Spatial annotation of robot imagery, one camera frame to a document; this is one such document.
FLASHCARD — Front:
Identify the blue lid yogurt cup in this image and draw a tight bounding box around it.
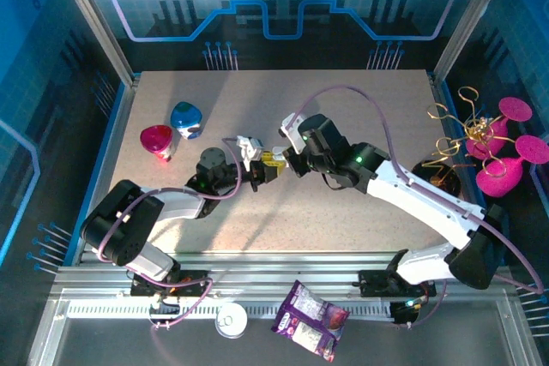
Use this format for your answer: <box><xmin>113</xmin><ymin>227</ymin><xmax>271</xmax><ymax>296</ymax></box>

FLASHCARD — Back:
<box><xmin>170</xmin><ymin>101</ymin><xmax>203</xmax><ymax>141</ymax></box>

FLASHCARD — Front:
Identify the pink lid yogurt cup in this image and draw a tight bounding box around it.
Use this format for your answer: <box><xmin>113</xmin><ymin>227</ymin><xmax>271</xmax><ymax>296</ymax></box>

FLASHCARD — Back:
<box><xmin>139</xmin><ymin>124</ymin><xmax>174</xmax><ymax>163</ymax></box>

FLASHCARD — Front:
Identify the white round lid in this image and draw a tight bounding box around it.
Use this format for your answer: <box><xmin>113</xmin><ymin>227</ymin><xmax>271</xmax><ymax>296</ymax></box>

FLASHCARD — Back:
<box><xmin>215</xmin><ymin>302</ymin><xmax>249</xmax><ymax>339</ymax></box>

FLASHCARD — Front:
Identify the purple snack bag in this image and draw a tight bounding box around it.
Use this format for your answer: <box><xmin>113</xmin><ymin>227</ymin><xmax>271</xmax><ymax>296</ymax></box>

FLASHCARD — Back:
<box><xmin>270</xmin><ymin>279</ymin><xmax>351</xmax><ymax>363</ymax></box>

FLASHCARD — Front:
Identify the magenta flocked goblet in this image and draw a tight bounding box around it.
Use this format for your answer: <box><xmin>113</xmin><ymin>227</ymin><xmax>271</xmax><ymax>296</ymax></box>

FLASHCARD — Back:
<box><xmin>475</xmin><ymin>135</ymin><xmax>549</xmax><ymax>199</ymax></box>
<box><xmin>466</xmin><ymin>97</ymin><xmax>534</xmax><ymax>162</ymax></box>

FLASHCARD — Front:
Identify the black electronics box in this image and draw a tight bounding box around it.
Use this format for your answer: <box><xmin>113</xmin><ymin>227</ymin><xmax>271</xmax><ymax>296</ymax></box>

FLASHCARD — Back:
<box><xmin>389</xmin><ymin>299</ymin><xmax>424</xmax><ymax>326</ymax></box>

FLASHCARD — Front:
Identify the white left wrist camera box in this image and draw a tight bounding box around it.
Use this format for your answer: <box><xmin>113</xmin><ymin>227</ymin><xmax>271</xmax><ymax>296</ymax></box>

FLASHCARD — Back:
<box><xmin>235</xmin><ymin>135</ymin><xmax>265</xmax><ymax>170</ymax></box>

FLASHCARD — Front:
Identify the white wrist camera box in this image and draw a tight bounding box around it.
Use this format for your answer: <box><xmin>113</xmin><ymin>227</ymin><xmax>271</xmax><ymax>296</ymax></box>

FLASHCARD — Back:
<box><xmin>235</xmin><ymin>135</ymin><xmax>265</xmax><ymax>170</ymax></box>
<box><xmin>279</xmin><ymin>112</ymin><xmax>309</xmax><ymax>155</ymax></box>

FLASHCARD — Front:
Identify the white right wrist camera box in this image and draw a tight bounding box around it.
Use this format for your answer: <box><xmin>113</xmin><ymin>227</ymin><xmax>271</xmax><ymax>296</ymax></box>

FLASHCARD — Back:
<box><xmin>279</xmin><ymin>112</ymin><xmax>309</xmax><ymax>155</ymax></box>

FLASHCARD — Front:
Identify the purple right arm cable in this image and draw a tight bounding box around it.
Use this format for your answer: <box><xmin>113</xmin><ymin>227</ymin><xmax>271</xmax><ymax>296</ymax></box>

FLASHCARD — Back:
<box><xmin>287</xmin><ymin>85</ymin><xmax>546</xmax><ymax>297</ymax></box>

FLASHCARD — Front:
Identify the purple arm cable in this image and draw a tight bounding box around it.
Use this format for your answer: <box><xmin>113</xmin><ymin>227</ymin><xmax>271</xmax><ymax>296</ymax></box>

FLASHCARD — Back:
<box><xmin>96</xmin><ymin>136</ymin><xmax>245</xmax><ymax>264</ymax></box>
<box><xmin>287</xmin><ymin>85</ymin><xmax>546</xmax><ymax>297</ymax></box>

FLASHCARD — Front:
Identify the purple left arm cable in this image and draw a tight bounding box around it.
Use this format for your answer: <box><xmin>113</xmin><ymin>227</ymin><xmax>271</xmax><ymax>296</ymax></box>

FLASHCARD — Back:
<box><xmin>96</xmin><ymin>136</ymin><xmax>245</xmax><ymax>264</ymax></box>

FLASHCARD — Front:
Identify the aluminium front frame rail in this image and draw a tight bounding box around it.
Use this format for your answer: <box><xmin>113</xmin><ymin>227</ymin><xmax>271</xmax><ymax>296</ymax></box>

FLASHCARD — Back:
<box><xmin>51</xmin><ymin>252</ymin><xmax>516</xmax><ymax>298</ymax></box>

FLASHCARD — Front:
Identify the gold wire stand black base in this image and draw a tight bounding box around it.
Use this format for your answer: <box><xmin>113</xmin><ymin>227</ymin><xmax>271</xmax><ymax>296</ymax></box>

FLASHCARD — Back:
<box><xmin>411</xmin><ymin>86</ymin><xmax>516</xmax><ymax>203</ymax></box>

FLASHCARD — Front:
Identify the slotted grey cable duct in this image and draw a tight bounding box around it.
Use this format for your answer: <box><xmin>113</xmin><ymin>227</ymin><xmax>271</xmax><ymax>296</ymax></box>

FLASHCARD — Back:
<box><xmin>63</xmin><ymin>302</ymin><xmax>398</xmax><ymax>320</ymax></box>

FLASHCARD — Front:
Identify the aluminium frame post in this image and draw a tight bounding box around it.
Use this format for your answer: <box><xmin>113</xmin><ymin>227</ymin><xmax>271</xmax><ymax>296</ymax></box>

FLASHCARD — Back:
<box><xmin>47</xmin><ymin>0</ymin><xmax>137</xmax><ymax>87</ymax></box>
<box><xmin>432</xmin><ymin>0</ymin><xmax>516</xmax><ymax>81</ymax></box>

